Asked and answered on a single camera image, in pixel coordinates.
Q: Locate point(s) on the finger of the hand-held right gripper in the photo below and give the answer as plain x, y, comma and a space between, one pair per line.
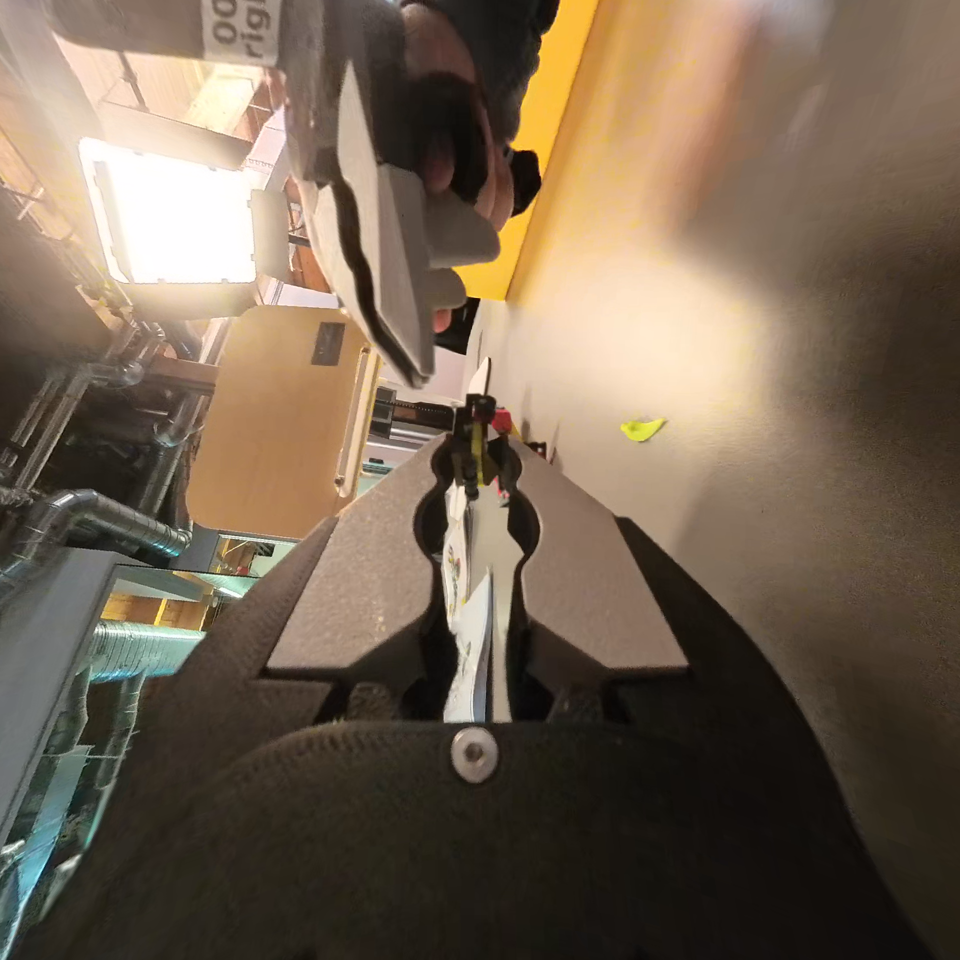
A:
330, 240
390, 247

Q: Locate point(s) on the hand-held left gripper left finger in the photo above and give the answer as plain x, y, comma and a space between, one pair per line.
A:
352, 600

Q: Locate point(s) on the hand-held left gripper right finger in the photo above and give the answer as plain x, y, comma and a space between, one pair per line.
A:
600, 600

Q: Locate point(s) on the small black lego assembly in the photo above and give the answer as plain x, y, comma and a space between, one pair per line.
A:
472, 435

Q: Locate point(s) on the yellow plastic bin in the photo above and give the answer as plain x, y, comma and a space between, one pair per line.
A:
555, 112

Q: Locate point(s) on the person's right forearm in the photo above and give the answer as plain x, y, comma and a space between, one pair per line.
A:
517, 52

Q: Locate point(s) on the lime green lego piece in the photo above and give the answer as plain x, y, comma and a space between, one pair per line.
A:
641, 429

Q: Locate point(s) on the red yellow lego figure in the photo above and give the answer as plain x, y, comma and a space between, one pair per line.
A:
502, 422

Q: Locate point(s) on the person's right hand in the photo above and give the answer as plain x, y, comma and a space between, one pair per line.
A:
427, 45

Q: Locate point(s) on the open instruction booklet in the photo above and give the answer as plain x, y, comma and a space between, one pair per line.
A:
476, 645

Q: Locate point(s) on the studio light panel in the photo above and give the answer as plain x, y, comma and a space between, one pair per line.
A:
172, 217

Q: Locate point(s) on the wooden head desk lamp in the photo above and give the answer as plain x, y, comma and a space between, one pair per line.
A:
285, 420

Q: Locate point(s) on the silver spiral ventilation duct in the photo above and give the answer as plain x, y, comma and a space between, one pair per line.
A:
142, 649

